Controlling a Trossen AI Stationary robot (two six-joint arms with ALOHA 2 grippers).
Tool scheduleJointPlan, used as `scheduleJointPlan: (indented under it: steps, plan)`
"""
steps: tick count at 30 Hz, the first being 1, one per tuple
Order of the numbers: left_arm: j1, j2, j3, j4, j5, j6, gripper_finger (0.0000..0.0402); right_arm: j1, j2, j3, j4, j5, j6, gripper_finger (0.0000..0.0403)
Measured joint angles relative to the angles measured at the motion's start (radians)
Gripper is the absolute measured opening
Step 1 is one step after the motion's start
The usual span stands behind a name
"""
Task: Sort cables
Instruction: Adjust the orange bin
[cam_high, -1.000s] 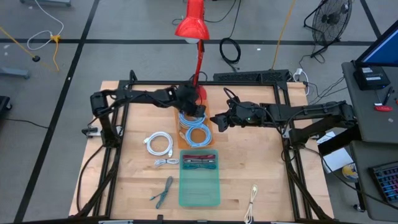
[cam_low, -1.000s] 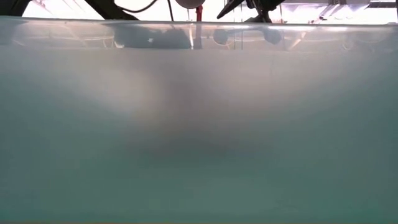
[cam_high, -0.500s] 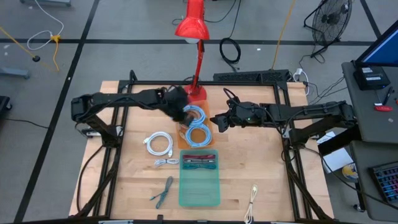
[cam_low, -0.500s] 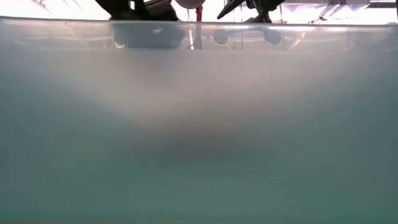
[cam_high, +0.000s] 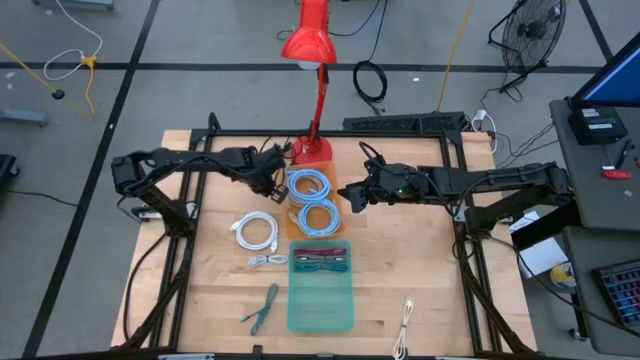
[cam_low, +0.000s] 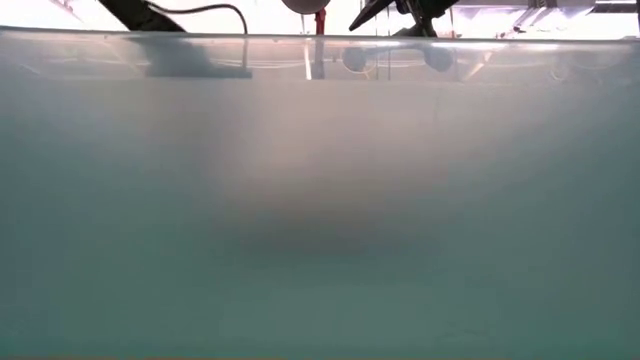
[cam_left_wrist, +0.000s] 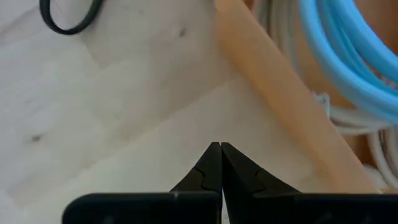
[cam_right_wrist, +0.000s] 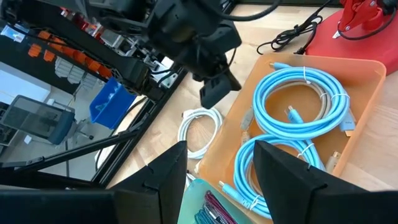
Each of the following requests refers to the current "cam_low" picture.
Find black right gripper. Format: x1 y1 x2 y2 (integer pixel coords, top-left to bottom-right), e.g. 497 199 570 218
348 0 461 38

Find green translucent plastic bin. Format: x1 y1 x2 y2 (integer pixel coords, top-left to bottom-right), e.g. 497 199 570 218
0 25 640 360

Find red desk lamp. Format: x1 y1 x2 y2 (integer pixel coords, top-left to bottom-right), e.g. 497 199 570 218
281 0 332 36

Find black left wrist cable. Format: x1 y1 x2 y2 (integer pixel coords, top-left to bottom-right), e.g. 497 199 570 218
147 2 250 36

